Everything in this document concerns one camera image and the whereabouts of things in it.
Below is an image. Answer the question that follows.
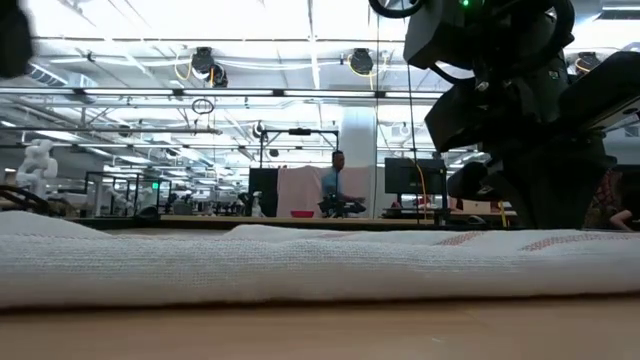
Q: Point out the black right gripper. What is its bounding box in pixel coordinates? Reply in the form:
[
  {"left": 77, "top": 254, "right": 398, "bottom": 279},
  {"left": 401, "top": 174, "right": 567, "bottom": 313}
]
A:
[{"left": 403, "top": 0, "right": 640, "bottom": 231}]

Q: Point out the white towel with red stripes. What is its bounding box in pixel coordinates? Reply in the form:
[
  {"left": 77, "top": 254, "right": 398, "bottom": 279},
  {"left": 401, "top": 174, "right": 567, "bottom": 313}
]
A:
[{"left": 0, "top": 209, "right": 640, "bottom": 310}]

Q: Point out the person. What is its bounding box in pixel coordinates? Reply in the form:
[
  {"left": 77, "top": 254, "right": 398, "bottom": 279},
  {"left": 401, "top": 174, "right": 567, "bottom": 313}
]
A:
[
  {"left": 583, "top": 167, "right": 640, "bottom": 232},
  {"left": 318, "top": 149, "right": 367, "bottom": 219}
]

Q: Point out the large black monitor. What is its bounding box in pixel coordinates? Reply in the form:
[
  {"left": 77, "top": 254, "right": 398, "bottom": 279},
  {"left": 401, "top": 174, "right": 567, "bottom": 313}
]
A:
[{"left": 383, "top": 157, "right": 448, "bottom": 196}]

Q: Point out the black tabletop robot device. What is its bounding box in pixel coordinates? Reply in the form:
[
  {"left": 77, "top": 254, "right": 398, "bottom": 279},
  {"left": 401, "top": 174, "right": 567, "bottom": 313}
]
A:
[{"left": 318, "top": 195, "right": 367, "bottom": 219}]

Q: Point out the pink curtain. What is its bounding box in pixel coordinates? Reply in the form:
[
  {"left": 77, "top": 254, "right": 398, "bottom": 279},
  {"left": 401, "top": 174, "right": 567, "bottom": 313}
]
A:
[{"left": 276, "top": 165, "right": 375, "bottom": 219}]

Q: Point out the black hanging cable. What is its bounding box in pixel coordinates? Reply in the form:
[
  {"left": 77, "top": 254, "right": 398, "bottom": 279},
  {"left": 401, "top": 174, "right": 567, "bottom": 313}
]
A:
[{"left": 405, "top": 63, "right": 422, "bottom": 224}]

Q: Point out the black metal frame stand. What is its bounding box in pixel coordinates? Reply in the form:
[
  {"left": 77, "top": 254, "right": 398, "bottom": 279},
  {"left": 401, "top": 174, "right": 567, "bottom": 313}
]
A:
[{"left": 258, "top": 127, "right": 340, "bottom": 169}]

